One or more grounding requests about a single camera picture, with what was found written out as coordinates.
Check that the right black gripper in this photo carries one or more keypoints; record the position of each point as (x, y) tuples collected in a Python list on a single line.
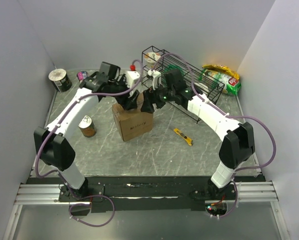
[(149, 98)]

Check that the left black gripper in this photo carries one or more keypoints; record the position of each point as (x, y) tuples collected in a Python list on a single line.
[(128, 103)]

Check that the brown cardboard express box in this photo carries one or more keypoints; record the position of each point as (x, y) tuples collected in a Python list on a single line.
[(132, 123)]

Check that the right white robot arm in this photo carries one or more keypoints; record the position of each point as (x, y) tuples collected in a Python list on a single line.
[(237, 139)]

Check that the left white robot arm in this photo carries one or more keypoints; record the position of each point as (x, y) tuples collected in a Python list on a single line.
[(52, 142)]

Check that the green plastic cup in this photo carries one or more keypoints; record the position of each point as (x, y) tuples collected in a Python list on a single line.
[(172, 67)]

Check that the yogurt cup in rack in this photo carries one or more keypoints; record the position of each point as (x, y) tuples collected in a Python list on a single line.
[(151, 58)]

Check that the brown tin can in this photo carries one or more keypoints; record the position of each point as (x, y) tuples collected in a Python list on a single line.
[(87, 127)]

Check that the purple yogurt cup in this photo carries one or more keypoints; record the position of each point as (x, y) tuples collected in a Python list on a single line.
[(81, 75)]

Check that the black paper cup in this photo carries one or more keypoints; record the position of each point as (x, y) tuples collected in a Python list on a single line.
[(60, 80)]

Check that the yellow snack bag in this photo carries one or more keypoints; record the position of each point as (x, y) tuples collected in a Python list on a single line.
[(222, 68)]

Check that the green chips bag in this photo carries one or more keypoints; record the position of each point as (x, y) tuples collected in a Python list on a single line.
[(218, 77)]

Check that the circuit board with leds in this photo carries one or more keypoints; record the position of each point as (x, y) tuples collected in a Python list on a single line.
[(219, 208)]

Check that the black wire rack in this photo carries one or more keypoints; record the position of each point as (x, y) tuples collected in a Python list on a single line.
[(191, 74)]

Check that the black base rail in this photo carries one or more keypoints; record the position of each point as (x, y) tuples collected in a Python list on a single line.
[(139, 193)]

